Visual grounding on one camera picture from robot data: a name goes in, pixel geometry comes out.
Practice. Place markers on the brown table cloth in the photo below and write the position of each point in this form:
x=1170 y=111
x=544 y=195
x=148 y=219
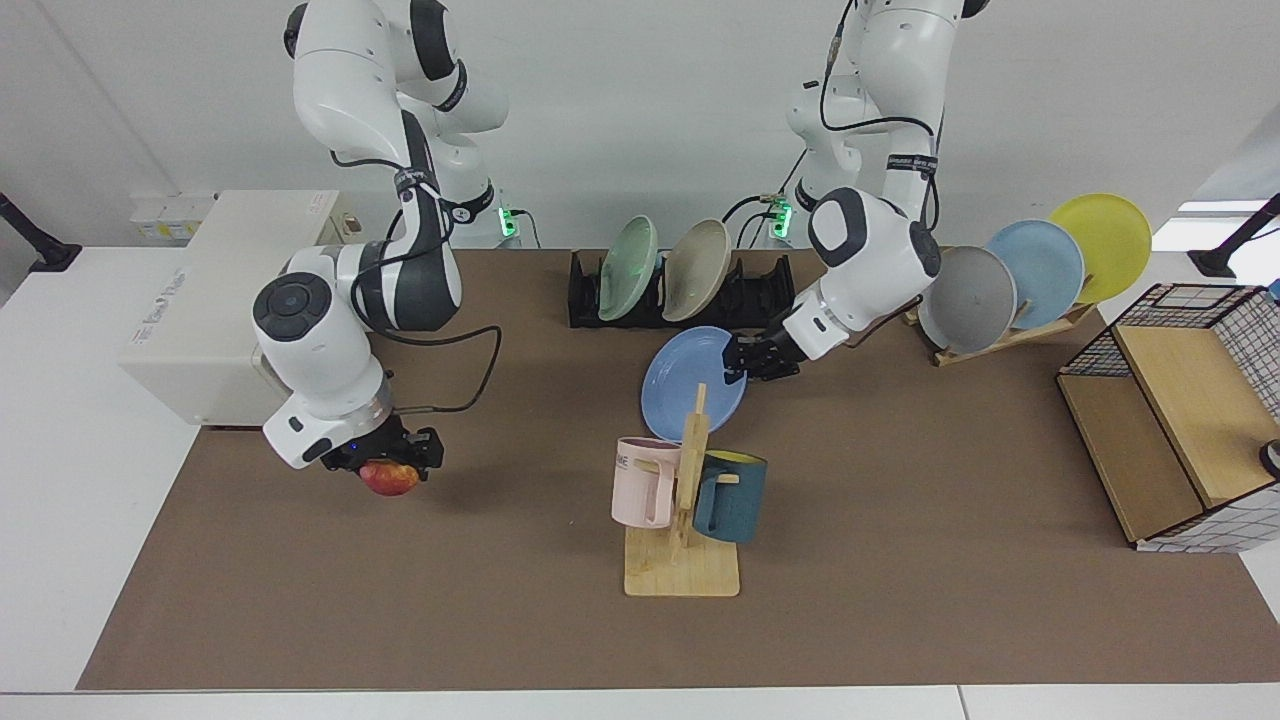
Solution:
x=500 y=620

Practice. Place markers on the yellow plate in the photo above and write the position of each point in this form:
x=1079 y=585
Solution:
x=1110 y=240

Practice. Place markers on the pale toaster oven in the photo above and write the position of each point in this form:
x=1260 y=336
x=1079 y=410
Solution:
x=190 y=330

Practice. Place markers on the black dish rack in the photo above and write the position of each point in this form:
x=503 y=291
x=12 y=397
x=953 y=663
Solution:
x=760 y=295

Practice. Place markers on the wooden plate rack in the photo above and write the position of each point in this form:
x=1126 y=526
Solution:
x=985 y=348

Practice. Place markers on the wooden cup stand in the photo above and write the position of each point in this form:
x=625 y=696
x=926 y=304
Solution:
x=680 y=575

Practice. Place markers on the green plate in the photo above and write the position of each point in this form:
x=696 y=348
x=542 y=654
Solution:
x=628 y=268

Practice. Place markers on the grey plate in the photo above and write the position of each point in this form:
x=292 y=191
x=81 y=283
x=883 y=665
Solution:
x=975 y=300

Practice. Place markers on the red yellow apple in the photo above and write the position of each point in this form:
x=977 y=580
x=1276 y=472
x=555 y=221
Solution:
x=390 y=480

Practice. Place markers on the white socket box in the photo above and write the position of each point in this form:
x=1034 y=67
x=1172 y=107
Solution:
x=160 y=220

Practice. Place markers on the pink cup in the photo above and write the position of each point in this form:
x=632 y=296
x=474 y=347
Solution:
x=635 y=490

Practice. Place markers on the small black round object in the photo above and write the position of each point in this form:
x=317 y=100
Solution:
x=1272 y=460

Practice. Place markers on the dark blue cup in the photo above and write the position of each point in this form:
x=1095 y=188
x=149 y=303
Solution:
x=735 y=505

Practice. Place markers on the light blue plate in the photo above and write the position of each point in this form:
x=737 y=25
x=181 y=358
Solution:
x=1045 y=265

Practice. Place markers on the beige plate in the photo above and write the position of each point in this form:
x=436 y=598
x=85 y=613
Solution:
x=697 y=270

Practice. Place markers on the black clamp stand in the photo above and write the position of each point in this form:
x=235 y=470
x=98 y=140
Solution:
x=45 y=250
x=1215 y=262

